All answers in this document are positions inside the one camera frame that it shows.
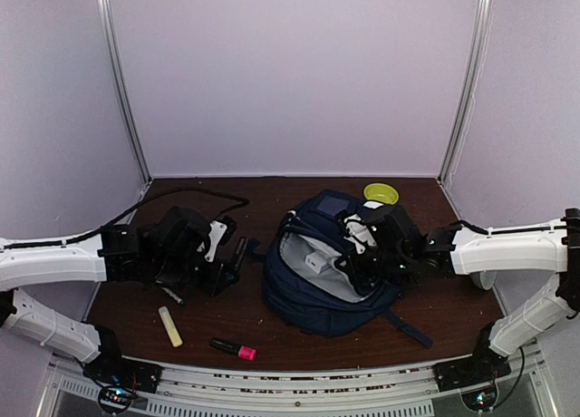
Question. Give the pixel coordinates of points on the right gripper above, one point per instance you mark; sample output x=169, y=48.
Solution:
x=358, y=276

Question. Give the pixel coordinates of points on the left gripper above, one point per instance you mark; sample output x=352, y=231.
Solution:
x=214, y=284

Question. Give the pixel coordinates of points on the blue highlighter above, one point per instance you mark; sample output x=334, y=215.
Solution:
x=237, y=259

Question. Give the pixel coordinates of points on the white charger cube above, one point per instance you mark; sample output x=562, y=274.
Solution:
x=318, y=263

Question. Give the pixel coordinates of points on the navy blue backpack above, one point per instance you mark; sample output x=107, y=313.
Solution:
x=327, y=304

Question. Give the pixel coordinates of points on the yellow highlighter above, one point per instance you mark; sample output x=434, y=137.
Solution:
x=170, y=327

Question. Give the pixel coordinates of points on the pink highlighter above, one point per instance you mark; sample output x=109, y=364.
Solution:
x=239, y=350

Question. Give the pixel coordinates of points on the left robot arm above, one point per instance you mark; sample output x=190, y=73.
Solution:
x=181, y=249

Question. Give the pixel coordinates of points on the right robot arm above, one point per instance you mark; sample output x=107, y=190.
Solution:
x=463, y=249

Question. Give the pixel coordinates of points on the silver grey marker pen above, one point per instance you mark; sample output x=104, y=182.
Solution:
x=173, y=295

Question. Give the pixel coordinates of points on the green bowl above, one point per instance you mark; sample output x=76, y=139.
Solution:
x=381, y=192

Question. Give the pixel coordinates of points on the grey white bowl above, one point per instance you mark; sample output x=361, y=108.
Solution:
x=484, y=280

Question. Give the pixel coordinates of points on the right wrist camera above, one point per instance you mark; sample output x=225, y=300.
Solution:
x=355, y=231

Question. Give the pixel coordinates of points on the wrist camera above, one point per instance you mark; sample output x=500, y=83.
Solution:
x=355, y=231
x=221, y=231

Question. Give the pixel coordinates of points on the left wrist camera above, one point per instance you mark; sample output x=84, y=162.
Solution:
x=221, y=231

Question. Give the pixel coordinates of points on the aluminium front rail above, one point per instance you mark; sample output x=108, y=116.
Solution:
x=400, y=390

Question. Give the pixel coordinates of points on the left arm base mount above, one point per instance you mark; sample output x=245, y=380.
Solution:
x=131, y=375

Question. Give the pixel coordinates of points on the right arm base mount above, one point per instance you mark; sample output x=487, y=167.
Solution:
x=464, y=372

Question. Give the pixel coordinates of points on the right aluminium post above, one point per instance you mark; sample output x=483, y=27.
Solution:
x=476, y=59

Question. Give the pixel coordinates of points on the aluminium post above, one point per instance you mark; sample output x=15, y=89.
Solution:
x=476, y=59
x=120, y=88

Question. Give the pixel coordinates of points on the left aluminium post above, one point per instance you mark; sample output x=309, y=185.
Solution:
x=120, y=88

